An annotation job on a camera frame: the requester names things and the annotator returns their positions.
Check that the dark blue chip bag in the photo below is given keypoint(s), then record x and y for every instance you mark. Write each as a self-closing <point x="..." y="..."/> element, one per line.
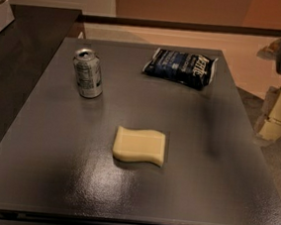
<point x="195" y="71"/>

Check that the silver soda can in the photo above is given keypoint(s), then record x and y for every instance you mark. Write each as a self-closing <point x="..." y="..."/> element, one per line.
<point x="88" y="73"/>

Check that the yellow sponge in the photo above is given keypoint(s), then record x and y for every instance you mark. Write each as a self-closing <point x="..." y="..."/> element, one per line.
<point x="139" y="146"/>

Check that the white box on counter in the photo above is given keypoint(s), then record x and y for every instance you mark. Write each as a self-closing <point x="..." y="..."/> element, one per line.
<point x="6" y="15"/>

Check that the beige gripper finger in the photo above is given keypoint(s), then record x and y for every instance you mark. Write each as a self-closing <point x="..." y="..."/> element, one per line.
<point x="268" y="125"/>

